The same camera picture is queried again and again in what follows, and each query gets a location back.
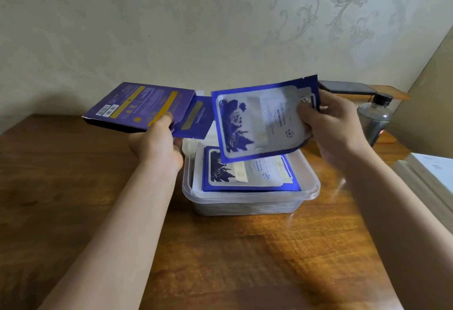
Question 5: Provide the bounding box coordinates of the person's right hand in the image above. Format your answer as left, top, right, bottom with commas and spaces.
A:
296, 89, 372, 169

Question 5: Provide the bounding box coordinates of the person's left hand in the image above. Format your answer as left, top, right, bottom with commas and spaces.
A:
128, 112, 185, 172

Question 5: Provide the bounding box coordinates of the white sachet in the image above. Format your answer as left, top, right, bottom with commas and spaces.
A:
192, 143, 206, 190

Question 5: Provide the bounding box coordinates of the purple box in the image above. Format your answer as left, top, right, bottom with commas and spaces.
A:
82, 81, 217, 141

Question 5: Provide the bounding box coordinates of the stack of white boxes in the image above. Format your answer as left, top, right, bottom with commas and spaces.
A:
391, 160, 453, 235

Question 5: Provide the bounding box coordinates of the clear plastic container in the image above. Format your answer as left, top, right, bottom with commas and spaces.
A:
181, 136, 322, 217

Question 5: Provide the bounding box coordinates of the person's right forearm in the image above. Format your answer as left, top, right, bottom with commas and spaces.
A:
339, 143, 453, 310

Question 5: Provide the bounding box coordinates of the person's left forearm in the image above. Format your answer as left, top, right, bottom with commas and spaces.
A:
39, 159, 181, 310

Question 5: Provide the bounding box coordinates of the clear bottle with black cap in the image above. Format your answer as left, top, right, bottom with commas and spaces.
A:
356, 93, 394, 148

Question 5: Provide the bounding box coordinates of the black smartphone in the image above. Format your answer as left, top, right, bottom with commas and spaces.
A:
318, 80, 378, 95

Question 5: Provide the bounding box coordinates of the small wooden desk shelf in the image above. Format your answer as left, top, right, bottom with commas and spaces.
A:
368, 85, 411, 144

